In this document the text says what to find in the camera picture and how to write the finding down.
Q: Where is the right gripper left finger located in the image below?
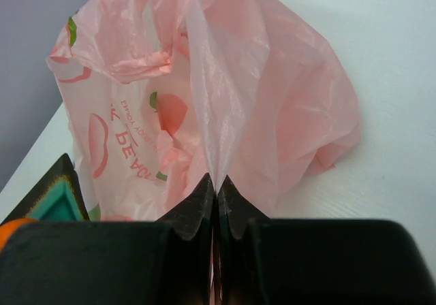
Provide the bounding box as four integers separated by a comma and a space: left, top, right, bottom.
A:
155, 173, 215, 242

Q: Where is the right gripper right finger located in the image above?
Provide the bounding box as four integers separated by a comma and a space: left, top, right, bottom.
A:
217, 176, 271, 241

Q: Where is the pink plastic bag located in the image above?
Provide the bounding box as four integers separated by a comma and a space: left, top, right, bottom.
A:
47, 0, 360, 221

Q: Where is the fake orange fruit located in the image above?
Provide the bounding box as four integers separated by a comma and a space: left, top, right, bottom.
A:
0, 218, 38, 251

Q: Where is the teal square plate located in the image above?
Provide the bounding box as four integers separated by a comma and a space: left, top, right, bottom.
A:
2, 153, 89, 223

